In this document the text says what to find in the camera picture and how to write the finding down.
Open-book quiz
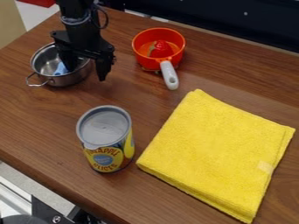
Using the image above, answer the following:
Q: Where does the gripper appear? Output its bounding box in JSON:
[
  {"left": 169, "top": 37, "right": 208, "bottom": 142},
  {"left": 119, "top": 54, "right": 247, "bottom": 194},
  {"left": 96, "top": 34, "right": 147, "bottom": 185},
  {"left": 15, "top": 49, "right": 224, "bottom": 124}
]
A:
[{"left": 49, "top": 17, "right": 117, "bottom": 82}]

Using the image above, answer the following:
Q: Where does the silver pot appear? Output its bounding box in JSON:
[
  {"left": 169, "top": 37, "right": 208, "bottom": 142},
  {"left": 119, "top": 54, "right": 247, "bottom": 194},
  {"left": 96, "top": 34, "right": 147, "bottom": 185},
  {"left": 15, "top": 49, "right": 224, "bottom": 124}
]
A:
[{"left": 24, "top": 42, "right": 97, "bottom": 88}]

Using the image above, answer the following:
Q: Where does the red toy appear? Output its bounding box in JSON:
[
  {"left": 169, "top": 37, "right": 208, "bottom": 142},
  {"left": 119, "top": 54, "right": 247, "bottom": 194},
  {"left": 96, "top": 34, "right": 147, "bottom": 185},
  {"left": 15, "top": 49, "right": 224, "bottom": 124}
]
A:
[{"left": 148, "top": 39, "right": 176, "bottom": 59}]

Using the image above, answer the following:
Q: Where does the yellow can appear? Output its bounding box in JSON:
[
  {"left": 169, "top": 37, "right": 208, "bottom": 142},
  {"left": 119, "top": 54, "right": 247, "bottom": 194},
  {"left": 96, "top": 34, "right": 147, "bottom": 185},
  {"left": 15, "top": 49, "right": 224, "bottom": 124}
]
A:
[{"left": 74, "top": 105, "right": 137, "bottom": 174}]

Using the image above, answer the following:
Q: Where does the yellow cloth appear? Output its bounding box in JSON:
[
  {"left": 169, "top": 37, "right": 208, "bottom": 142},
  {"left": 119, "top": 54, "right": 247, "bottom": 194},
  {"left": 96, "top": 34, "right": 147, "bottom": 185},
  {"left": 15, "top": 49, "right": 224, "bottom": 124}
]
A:
[{"left": 134, "top": 88, "right": 297, "bottom": 224}]

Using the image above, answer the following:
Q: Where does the orange pan with white handle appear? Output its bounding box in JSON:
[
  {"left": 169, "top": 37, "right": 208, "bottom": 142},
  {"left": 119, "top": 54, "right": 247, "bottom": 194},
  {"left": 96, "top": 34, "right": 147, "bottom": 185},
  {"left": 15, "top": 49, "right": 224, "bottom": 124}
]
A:
[{"left": 130, "top": 27, "right": 187, "bottom": 91}]

